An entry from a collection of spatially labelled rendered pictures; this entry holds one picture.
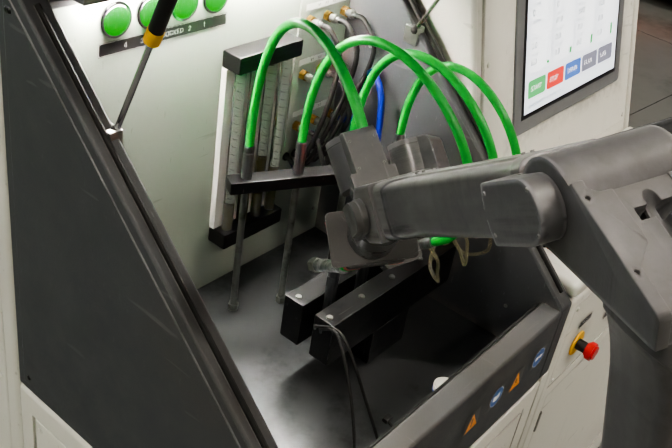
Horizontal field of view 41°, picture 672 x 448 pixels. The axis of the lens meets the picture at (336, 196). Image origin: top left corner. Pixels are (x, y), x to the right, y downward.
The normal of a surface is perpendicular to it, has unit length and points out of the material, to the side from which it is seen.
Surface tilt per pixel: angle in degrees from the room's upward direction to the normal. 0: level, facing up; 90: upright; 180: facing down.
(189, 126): 90
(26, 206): 90
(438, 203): 100
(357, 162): 39
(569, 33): 76
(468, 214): 105
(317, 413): 0
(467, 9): 90
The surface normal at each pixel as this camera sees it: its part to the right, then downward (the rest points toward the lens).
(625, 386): -0.95, 0.27
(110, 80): 0.76, 0.43
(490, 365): 0.14, -0.84
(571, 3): 0.77, 0.22
